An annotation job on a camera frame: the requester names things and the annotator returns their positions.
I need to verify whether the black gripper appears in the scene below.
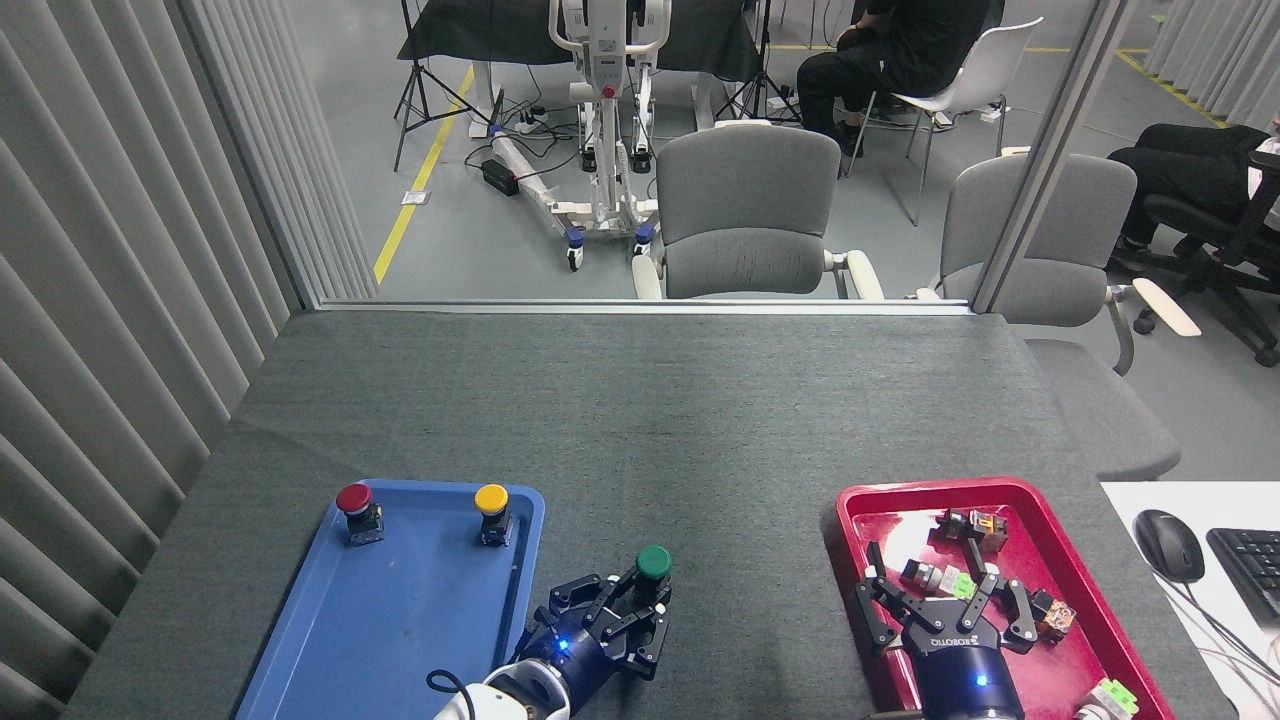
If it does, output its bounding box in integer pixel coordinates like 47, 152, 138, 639
852, 540, 1037, 720
520, 570, 673, 701

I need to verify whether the green push button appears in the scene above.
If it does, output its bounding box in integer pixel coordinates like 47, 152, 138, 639
630, 545, 673, 613

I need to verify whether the yellow push button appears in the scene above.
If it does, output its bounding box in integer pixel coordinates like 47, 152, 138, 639
473, 484, 515, 547

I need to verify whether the red push button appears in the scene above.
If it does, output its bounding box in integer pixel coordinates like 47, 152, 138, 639
335, 483, 386, 547

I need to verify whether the red plastic tray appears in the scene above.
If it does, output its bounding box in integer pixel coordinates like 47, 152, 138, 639
835, 477, 1176, 720

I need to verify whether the dark grey table cloth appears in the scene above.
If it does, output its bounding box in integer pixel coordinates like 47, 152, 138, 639
60, 310, 1236, 720

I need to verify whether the blue plastic tray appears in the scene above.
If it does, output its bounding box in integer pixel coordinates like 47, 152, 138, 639
235, 478, 547, 720

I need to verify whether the black computer mouse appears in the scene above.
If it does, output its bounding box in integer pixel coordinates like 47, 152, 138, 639
1135, 509, 1207, 585

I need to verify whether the white desk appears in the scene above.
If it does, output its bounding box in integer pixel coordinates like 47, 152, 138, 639
1100, 482, 1280, 720

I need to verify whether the black keyboard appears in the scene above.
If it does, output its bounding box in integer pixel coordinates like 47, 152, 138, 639
1206, 527, 1280, 627

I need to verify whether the grey office chair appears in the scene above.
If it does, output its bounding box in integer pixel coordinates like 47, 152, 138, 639
915, 150, 1201, 481
632, 125, 886, 301

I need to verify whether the black office chair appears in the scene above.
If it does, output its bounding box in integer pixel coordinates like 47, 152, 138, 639
1110, 150, 1280, 367

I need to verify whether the white stand on wheels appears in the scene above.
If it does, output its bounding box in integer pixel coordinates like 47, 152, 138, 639
490, 0, 673, 273

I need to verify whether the person on black chair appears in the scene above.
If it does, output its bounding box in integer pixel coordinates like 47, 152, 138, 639
1108, 118, 1280, 251

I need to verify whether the white plastic chair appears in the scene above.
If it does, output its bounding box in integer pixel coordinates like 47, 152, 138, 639
845, 17, 1046, 227

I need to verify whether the black tripod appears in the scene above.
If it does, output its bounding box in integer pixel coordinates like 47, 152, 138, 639
715, 0, 803, 127
393, 0, 501, 173

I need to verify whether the person in black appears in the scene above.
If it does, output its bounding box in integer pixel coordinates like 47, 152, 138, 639
797, 0, 1006, 158

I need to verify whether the table with black cloth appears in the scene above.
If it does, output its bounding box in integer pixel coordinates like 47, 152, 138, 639
398, 0, 766, 131

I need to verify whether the silver switch with green block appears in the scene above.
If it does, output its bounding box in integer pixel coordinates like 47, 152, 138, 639
899, 558, 977, 603

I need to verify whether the black switch with red-orange block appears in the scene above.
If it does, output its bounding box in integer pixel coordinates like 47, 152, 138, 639
1028, 588, 1077, 643

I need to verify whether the white switch with green clips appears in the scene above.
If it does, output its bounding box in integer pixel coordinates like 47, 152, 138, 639
1074, 678, 1141, 720

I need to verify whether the silver frame rail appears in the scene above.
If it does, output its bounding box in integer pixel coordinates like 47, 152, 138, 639
316, 298, 975, 317

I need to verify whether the silver frame post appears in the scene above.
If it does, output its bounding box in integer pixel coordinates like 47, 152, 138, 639
972, 0, 1143, 314

